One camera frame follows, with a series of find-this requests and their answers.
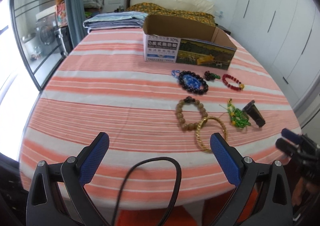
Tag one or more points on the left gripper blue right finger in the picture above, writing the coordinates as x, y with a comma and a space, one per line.
228, 158

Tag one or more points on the folded blue striped blanket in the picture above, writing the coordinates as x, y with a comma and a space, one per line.
105, 21

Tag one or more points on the checkered clothes pile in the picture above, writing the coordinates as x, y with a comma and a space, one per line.
98, 4

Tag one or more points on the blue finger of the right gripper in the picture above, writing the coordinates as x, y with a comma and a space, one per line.
291, 136
285, 147

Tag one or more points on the cardboard box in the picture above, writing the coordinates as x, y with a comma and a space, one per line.
169, 39

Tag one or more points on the black small case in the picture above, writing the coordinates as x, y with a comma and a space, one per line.
251, 110

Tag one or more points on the white wardrobe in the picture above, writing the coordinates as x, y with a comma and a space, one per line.
283, 36

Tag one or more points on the washing machine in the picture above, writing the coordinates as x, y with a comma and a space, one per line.
53, 38

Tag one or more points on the pink striped bedspread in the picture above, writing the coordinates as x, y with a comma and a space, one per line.
105, 85

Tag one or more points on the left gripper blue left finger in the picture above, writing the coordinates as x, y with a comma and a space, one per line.
91, 156

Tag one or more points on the glass sliding door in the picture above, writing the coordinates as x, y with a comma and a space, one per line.
23, 18

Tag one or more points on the orange floral duvet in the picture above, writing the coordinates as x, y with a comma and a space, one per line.
154, 9

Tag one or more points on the right hand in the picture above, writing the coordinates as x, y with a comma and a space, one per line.
302, 186

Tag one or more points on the red bead bracelet yellow bead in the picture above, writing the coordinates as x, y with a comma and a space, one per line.
239, 85

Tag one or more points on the cream pillow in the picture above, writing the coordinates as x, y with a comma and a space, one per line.
185, 5

